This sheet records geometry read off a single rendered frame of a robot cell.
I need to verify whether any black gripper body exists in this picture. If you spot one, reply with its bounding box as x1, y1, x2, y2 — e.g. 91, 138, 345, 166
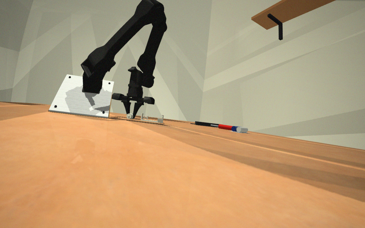
112, 82, 155, 104

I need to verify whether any red-handled screwdriver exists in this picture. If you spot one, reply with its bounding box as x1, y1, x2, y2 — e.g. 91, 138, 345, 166
211, 124, 233, 130

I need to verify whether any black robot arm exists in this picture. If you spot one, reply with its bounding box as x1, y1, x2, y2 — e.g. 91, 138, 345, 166
81, 0, 167, 93

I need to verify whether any white and grey battery with green band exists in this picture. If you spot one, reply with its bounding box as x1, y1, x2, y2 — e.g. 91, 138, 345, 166
126, 113, 133, 119

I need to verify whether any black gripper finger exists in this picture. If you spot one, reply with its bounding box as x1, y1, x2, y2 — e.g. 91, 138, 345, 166
121, 101, 131, 114
133, 103, 144, 118

